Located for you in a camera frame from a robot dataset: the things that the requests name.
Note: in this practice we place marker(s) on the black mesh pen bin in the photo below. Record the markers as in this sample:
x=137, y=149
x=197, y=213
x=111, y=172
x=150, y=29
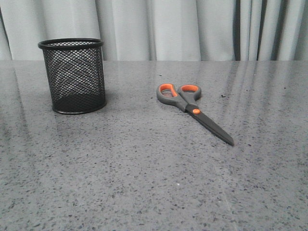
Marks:
x=74, y=69

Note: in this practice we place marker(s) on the light grey curtain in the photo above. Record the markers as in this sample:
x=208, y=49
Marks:
x=162, y=30

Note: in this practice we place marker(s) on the grey orange scissors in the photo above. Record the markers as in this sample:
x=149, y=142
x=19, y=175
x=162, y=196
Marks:
x=184, y=98

